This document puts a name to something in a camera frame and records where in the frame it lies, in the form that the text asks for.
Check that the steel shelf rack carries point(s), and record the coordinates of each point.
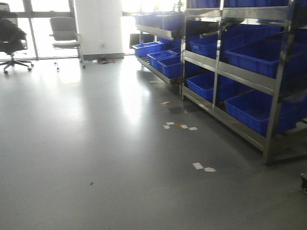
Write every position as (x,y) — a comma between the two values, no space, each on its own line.
(160,39)
(210,32)

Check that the blue bin middle near shelf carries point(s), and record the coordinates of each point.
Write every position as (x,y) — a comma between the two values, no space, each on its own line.
(263,56)

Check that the blue bin shelf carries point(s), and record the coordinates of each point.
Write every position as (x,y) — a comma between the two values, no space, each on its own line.
(253,110)
(263,56)

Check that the blue bin bottom near shelf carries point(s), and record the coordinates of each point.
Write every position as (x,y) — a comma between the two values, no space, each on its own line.
(253,110)

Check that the black office chair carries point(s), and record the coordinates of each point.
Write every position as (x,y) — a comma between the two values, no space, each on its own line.
(12,39)

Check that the grey office chair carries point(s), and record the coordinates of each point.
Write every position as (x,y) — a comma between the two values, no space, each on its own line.
(65,35)

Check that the far steel shelf rack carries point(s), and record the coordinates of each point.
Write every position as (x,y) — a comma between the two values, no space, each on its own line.
(160,39)

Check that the near steel shelf rack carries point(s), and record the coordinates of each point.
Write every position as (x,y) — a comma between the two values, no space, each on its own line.
(210,32)

